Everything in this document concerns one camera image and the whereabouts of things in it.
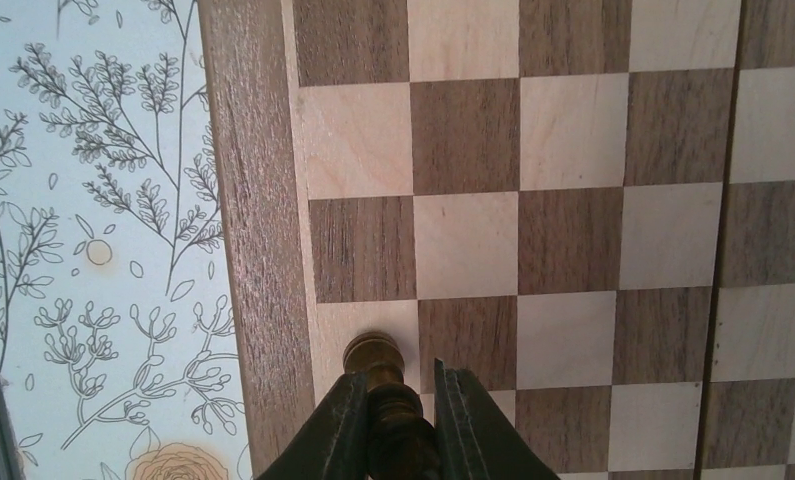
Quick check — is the wooden chessboard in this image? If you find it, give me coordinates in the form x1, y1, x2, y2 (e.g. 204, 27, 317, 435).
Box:
199, 1, 795, 479

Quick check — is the floral patterned table mat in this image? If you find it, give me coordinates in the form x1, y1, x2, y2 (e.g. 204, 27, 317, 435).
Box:
0, 1, 252, 479

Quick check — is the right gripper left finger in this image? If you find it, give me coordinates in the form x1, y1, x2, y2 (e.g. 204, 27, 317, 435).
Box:
258, 373, 368, 480

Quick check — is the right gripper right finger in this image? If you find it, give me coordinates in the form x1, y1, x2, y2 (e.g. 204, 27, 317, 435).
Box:
434, 359, 558, 480

